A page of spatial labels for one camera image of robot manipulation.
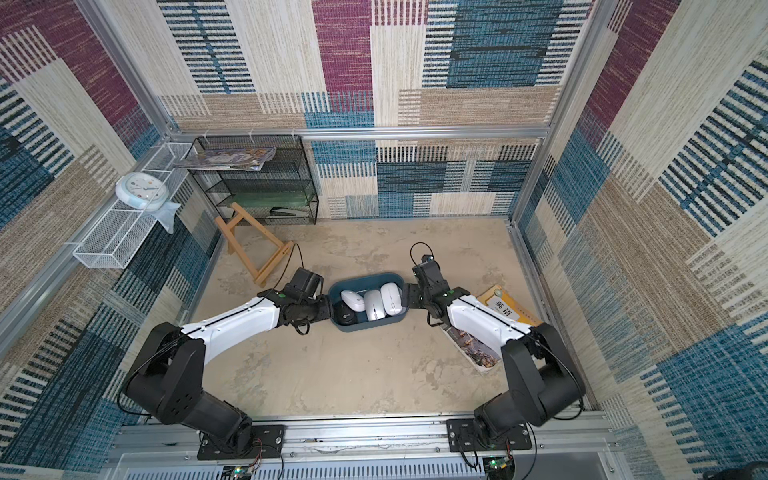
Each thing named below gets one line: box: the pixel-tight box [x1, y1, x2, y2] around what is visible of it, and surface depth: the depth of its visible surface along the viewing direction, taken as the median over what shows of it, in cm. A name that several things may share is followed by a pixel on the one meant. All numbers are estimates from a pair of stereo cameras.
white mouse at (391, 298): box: [381, 282, 403, 316], surface depth 95 cm
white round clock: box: [115, 172, 169, 211], surface depth 76 cm
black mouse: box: [332, 301, 357, 325], surface depth 94 cm
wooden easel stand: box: [215, 203, 295, 288], surface depth 101 cm
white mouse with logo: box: [340, 290, 366, 312], surface depth 96 cm
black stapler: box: [269, 207, 306, 216], surface depth 111 cm
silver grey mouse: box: [364, 289, 385, 322], surface depth 96 cm
